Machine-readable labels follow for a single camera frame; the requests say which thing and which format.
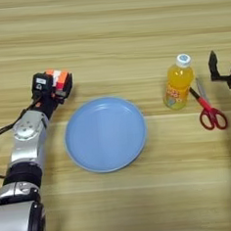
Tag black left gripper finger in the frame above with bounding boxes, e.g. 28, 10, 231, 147
52, 70, 76, 102

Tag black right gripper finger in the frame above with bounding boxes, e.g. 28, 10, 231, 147
207, 49, 231, 83

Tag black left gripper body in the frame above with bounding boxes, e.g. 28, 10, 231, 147
31, 88, 62, 120

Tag multicoloured puzzle cube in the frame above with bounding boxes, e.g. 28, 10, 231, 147
44, 68, 70, 94

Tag orange juice bottle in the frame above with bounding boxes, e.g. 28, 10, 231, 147
159, 53, 198, 112

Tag round blue plate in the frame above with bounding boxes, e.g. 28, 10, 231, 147
61, 94, 151, 176

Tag left gripper white-labelled black box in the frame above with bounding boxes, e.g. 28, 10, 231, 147
30, 71, 55, 94

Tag red-handled scissors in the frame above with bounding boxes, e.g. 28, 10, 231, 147
194, 75, 229, 132

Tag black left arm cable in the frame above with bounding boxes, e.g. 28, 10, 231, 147
0, 99, 48, 179

